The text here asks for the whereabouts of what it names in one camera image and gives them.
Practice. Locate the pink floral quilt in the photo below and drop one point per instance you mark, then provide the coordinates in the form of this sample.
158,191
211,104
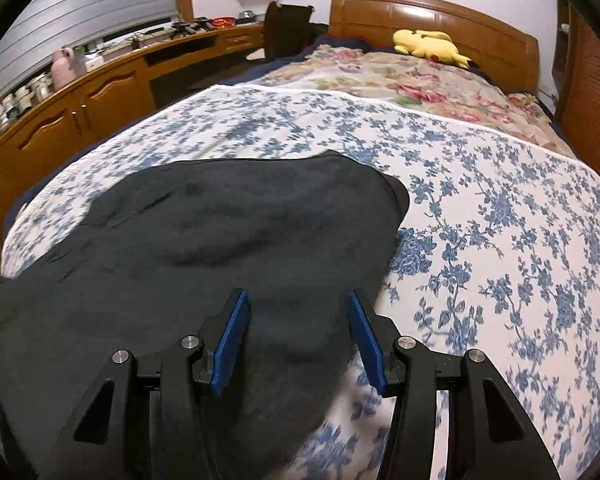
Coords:
405,85

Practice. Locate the blue floral bedsheet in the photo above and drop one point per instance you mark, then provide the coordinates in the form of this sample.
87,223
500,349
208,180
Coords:
480,240

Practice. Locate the wooden headboard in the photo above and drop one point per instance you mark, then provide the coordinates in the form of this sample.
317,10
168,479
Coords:
430,15

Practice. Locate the black tools on desk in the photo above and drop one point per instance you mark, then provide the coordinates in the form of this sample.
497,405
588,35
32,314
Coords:
192,26

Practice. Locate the pink jug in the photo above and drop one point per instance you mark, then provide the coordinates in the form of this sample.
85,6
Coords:
67,65

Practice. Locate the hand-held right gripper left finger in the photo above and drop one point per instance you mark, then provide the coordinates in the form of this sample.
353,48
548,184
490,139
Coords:
230,345

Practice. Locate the row of jars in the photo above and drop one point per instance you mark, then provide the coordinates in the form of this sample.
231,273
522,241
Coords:
27,97

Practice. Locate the yellow plush toy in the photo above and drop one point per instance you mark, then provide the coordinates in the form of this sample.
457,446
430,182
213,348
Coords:
425,42

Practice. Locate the grey window blind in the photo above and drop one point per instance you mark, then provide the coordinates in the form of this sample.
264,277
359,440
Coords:
90,5

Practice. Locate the dark wooden chair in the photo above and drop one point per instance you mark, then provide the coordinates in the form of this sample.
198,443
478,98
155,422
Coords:
285,30

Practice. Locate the metal bowl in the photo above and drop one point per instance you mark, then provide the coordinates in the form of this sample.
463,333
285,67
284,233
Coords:
247,14

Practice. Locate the dark blue bed cover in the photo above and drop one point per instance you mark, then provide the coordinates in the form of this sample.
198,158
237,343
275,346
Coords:
260,72

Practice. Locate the wooden louvred wardrobe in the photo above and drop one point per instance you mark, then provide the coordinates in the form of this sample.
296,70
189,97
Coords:
595,85

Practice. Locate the black jacket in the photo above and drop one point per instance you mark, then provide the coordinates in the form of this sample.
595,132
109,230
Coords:
205,240

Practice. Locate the wooden desk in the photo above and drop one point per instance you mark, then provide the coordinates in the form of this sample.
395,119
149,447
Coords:
110,90

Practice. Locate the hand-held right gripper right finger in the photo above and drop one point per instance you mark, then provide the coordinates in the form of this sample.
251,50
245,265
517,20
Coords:
367,345

